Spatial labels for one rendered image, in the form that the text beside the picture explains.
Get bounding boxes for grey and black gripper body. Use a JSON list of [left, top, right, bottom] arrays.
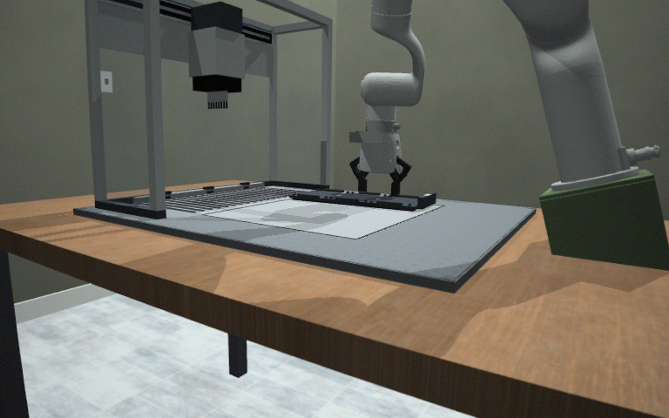
[[360, 132, 401, 173]]

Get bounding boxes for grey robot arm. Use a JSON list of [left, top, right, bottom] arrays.
[[349, 0, 661, 191]]

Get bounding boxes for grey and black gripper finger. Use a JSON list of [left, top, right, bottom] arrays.
[[349, 157, 368, 192], [389, 156, 411, 197]]

